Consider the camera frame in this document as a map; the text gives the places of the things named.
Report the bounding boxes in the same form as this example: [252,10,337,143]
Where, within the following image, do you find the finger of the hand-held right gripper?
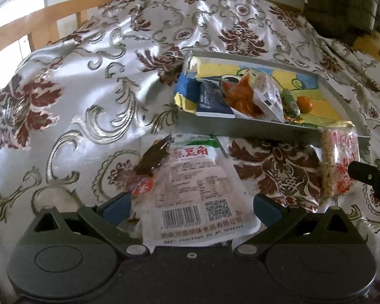
[348,161,380,187]

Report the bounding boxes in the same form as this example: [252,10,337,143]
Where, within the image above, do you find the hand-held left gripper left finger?
[25,193,151,258]

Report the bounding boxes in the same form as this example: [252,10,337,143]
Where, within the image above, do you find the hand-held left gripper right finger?
[234,193,358,258]

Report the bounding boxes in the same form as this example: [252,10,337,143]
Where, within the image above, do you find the rice cracker packet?
[319,127,359,197]

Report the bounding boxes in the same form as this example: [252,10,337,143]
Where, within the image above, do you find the clear packet with brown snack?
[127,134,175,197]

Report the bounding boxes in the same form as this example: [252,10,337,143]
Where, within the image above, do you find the white printed snack packet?
[140,134,261,248]

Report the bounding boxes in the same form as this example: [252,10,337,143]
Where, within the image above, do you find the grey tray with cartoon lining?
[174,50,372,153]

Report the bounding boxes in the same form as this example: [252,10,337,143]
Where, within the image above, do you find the mandarin orange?
[296,96,314,113]

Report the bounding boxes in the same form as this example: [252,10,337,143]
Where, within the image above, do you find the green stick packet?
[281,89,302,115]

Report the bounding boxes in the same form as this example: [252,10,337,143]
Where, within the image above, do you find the orange snack bag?
[222,70,286,123]

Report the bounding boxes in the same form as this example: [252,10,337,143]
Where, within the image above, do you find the gold wrapped candy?
[284,117,353,131]

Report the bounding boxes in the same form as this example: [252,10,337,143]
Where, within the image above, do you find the floral satin blanket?
[0,0,380,304]

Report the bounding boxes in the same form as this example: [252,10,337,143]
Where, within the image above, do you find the dark blue snack packet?
[196,81,236,119]

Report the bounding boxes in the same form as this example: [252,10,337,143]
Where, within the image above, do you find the blue foil snack packet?
[174,74,201,112]

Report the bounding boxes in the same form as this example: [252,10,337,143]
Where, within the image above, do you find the olive puffer jacket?
[303,0,380,47]

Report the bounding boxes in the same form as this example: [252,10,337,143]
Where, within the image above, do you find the wooden bed rail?
[0,0,49,90]

